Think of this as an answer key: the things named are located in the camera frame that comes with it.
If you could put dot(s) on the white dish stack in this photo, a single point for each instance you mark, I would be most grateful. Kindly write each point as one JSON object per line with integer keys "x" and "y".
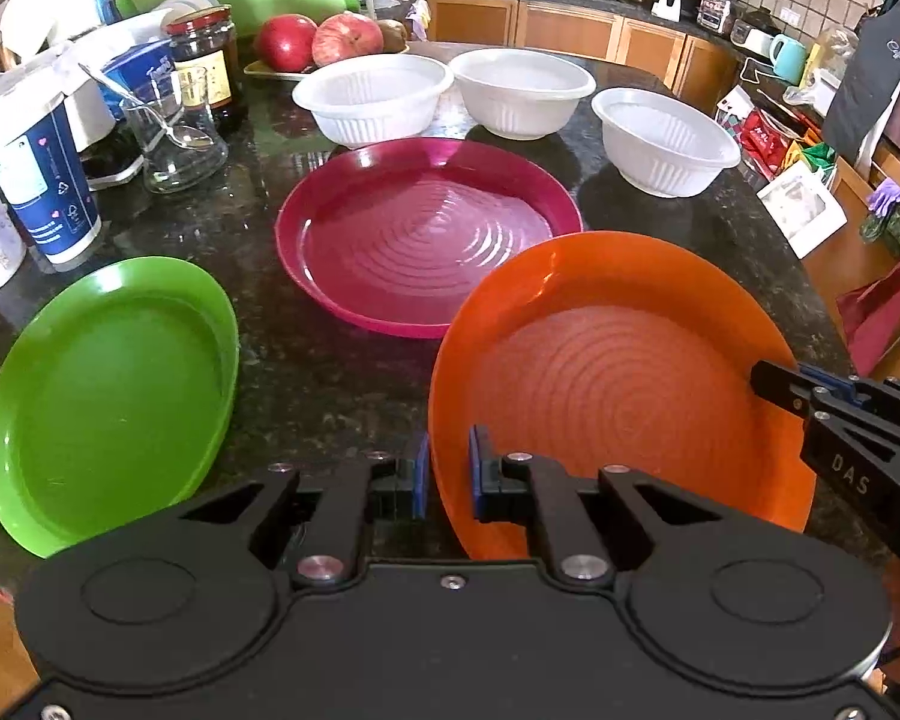
{"x": 191, "y": 1}

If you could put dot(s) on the white stand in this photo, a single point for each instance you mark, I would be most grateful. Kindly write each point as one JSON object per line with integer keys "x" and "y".
{"x": 666, "y": 9}

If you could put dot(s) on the blue tissue pack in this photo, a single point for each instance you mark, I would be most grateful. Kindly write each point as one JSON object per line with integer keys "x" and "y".
{"x": 146, "y": 71}

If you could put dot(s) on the white plastic bag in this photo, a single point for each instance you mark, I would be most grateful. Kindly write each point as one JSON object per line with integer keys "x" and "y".
{"x": 52, "y": 11}

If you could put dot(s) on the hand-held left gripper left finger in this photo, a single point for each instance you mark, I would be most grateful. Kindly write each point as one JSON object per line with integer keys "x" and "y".
{"x": 421, "y": 476}

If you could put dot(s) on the white plastic bowl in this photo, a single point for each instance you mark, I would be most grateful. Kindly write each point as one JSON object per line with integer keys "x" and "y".
{"x": 664, "y": 154}
{"x": 521, "y": 101}
{"x": 375, "y": 101}

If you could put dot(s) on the beige fruit tray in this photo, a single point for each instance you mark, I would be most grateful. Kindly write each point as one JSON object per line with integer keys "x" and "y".
{"x": 285, "y": 76}

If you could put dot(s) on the green plastic plate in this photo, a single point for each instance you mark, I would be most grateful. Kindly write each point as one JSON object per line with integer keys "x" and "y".
{"x": 105, "y": 405}

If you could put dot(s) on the yellow purple hanging cloth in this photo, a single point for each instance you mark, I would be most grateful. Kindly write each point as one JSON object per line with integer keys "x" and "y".
{"x": 421, "y": 19}

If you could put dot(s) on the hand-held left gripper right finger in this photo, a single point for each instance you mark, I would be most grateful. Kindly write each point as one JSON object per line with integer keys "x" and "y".
{"x": 479, "y": 480}

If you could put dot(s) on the checkered gift bag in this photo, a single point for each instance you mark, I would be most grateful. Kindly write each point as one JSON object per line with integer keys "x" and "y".
{"x": 733, "y": 116}

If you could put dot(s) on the blue paper cup white lid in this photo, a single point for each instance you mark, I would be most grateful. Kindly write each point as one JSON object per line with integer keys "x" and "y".
{"x": 41, "y": 187}

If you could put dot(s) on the orange plastic plate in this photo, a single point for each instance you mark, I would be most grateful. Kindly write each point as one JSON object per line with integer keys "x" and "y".
{"x": 607, "y": 360}

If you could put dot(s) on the red snack packet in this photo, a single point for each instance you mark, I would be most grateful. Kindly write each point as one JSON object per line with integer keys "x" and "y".
{"x": 765, "y": 139}

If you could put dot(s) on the metal spoon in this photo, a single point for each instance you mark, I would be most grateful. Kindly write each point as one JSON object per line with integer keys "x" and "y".
{"x": 191, "y": 136}

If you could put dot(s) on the white window box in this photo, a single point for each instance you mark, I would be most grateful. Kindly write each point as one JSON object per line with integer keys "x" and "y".
{"x": 799, "y": 206}

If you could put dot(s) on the purple rubber gloves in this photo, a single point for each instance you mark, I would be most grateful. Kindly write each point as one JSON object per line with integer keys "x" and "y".
{"x": 885, "y": 196}

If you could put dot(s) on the black apron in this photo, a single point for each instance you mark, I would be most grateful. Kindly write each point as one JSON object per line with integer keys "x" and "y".
{"x": 870, "y": 82}

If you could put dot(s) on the glass measuring cup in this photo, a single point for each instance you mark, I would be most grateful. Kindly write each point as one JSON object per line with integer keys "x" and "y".
{"x": 184, "y": 165}

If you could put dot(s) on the dark red apple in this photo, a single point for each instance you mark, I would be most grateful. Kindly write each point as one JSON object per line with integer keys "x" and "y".
{"x": 286, "y": 43}

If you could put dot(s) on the dark red cloth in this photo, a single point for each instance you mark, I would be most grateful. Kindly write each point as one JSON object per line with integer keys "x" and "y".
{"x": 889, "y": 307}

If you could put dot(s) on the dark sauce jar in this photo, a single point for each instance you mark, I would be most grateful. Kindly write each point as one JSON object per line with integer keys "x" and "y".
{"x": 206, "y": 52}

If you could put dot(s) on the pale red striped apple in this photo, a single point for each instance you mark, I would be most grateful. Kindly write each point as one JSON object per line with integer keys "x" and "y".
{"x": 349, "y": 39}

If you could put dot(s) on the brown kiwi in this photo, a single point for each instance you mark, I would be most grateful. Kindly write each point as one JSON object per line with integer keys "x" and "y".
{"x": 394, "y": 36}

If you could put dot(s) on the wooden lower cabinets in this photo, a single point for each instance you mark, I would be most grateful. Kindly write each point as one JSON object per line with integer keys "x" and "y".
{"x": 562, "y": 30}

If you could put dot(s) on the teal mug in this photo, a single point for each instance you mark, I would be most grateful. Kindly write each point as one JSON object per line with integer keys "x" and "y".
{"x": 787, "y": 60}

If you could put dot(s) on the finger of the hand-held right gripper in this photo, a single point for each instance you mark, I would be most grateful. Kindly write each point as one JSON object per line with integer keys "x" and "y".
{"x": 832, "y": 381}
{"x": 784, "y": 386}

